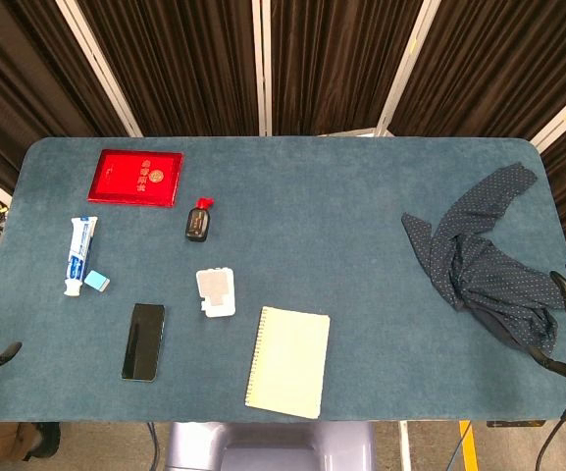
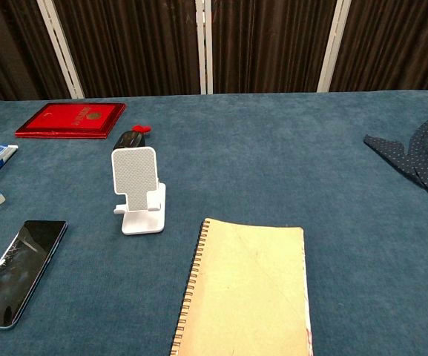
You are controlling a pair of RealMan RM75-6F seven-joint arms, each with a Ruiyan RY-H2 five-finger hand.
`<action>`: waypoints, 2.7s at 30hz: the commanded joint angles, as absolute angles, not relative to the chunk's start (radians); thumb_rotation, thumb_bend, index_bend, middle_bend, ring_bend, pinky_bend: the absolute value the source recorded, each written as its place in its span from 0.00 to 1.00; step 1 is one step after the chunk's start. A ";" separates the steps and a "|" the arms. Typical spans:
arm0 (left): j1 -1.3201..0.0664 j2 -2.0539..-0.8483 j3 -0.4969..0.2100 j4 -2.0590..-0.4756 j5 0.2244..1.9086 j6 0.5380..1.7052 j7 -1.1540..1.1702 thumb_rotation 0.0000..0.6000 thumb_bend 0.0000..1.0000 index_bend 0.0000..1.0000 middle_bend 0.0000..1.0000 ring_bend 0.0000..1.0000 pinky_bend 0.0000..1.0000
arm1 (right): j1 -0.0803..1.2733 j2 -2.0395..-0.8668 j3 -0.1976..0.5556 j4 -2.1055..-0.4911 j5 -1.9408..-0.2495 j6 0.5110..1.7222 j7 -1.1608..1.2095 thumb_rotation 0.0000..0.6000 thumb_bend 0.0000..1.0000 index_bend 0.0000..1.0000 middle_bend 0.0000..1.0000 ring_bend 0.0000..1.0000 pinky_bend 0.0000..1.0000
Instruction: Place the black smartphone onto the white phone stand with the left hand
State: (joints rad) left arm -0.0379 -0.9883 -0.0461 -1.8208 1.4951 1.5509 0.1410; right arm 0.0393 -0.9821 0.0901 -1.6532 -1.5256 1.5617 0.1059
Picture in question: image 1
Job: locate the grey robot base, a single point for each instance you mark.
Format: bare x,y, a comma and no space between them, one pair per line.
272,446

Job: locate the red certificate book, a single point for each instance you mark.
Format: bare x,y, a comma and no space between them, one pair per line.
135,177

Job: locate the navy polka dot cloth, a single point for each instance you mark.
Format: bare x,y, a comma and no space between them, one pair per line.
493,267

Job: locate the white table leg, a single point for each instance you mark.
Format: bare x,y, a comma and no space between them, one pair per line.
404,444

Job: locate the black ink bottle red cap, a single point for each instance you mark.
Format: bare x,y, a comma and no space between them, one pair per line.
197,223

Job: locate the white phone stand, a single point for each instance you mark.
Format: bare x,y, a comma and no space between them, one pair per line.
216,289

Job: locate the small light blue eraser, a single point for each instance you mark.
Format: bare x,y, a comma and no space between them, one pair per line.
97,280

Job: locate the white blue toothpaste tube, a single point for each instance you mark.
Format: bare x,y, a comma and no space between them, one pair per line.
80,252

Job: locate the white screen frame post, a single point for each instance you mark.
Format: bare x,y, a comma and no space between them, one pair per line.
98,66
405,68
263,68
564,115

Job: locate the yellow spiral notebook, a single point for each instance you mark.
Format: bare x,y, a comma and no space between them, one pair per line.
288,362

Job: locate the black smartphone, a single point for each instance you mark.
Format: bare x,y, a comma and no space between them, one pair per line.
143,342

